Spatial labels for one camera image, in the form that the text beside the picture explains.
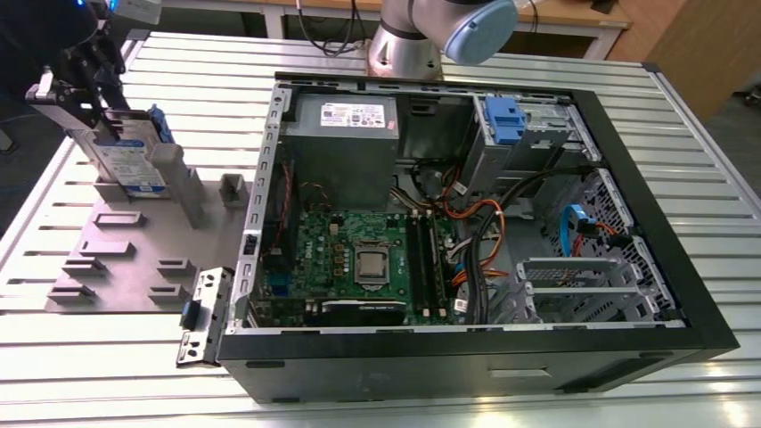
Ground blue data wire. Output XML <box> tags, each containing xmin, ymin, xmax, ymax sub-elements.
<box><xmin>557</xmin><ymin>202</ymin><xmax>596</xmax><ymax>259</ymax></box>

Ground black cable bundle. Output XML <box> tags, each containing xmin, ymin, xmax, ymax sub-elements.
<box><xmin>463</xmin><ymin>167</ymin><xmax>596</xmax><ymax>325</ymax></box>

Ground hard disk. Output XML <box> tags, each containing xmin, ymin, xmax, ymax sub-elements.
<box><xmin>64</xmin><ymin>104</ymin><xmax>175</xmax><ymax>200</ymax></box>

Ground green motherboard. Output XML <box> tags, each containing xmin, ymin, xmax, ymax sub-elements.
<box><xmin>252</xmin><ymin>209</ymin><xmax>471</xmax><ymax>326</ymax></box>

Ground black graphics card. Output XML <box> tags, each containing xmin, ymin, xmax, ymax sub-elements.
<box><xmin>303</xmin><ymin>299</ymin><xmax>409</xmax><ymax>326</ymax></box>

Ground wooden cabinet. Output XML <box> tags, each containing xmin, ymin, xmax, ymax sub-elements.
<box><xmin>605</xmin><ymin>0</ymin><xmax>761</xmax><ymax>121</ymax></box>

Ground orange power wire bundle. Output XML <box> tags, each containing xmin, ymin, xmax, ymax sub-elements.
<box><xmin>443</xmin><ymin>195</ymin><xmax>513</xmax><ymax>289</ymax></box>

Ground black RAM slot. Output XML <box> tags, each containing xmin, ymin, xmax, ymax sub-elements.
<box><xmin>423</xmin><ymin>209</ymin><xmax>451</xmax><ymax>318</ymax></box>
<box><xmin>408</xmin><ymin>209</ymin><xmax>435</xmax><ymax>318</ymax></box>

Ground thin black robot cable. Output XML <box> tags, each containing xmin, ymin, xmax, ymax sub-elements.
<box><xmin>293</xmin><ymin>0</ymin><xmax>373</xmax><ymax>57</ymax></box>

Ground black office chair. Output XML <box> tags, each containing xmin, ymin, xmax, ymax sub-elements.
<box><xmin>0</xmin><ymin>0</ymin><xmax>47</xmax><ymax>112</ymax></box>

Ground silver CPU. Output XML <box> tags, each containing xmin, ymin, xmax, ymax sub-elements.
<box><xmin>355</xmin><ymin>251</ymin><xmax>392</xmax><ymax>284</ymax></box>

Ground hinged expansion slot bracket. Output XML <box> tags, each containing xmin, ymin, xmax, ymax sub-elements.
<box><xmin>176</xmin><ymin>266</ymin><xmax>238</xmax><ymax>369</ymax></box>

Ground orange power wire black plug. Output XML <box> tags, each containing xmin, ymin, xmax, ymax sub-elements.
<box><xmin>585</xmin><ymin>220</ymin><xmax>633</xmax><ymax>249</ymax></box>

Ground blue drive latch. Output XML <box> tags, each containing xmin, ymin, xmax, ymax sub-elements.
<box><xmin>484</xmin><ymin>95</ymin><xmax>528</xmax><ymax>146</ymax></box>

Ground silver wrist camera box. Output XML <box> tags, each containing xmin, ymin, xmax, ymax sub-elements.
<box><xmin>116</xmin><ymin>0</ymin><xmax>163</xmax><ymax>26</ymax></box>

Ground thin red wire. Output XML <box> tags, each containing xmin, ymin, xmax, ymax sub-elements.
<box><xmin>271</xmin><ymin>158</ymin><xmax>296</xmax><ymax>255</ymax></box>

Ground grey power supply unit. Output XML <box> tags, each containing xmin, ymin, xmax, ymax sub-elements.
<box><xmin>279</xmin><ymin>91</ymin><xmax>401</xmax><ymax>213</ymax></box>

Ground CPU socket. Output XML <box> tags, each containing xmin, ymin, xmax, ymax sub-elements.
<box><xmin>348</xmin><ymin>238</ymin><xmax>399</xmax><ymax>294</ymax></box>

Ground black open PC case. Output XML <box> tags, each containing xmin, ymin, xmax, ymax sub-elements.
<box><xmin>216</xmin><ymin>70</ymin><xmax>743</xmax><ymax>405</ymax></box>

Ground wooden desk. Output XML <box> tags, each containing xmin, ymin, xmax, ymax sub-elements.
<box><xmin>439</xmin><ymin>0</ymin><xmax>632</xmax><ymax>62</ymax></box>

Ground silver disk bay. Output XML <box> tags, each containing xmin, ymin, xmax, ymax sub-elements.
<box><xmin>513</xmin><ymin>256</ymin><xmax>685</xmax><ymax>326</ymax></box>

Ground white table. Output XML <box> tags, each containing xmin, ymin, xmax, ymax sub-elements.
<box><xmin>118</xmin><ymin>0</ymin><xmax>287</xmax><ymax>40</ymax></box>

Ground grey optical drive cage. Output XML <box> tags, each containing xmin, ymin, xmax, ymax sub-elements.
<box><xmin>460</xmin><ymin>93</ymin><xmax>600</xmax><ymax>202</ymax></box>

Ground small side wrist camera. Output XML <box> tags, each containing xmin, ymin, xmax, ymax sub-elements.
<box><xmin>23</xmin><ymin>70</ymin><xmax>56</xmax><ymax>104</ymax></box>

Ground grey parts rack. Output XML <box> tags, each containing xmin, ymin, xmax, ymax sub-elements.
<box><xmin>44</xmin><ymin>143</ymin><xmax>256</xmax><ymax>316</ymax></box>

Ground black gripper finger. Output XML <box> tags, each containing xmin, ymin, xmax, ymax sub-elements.
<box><xmin>83</xmin><ymin>26</ymin><xmax>131</xmax><ymax>136</ymax></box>
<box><xmin>24</xmin><ymin>66</ymin><xmax>106</xmax><ymax>133</ymax></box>

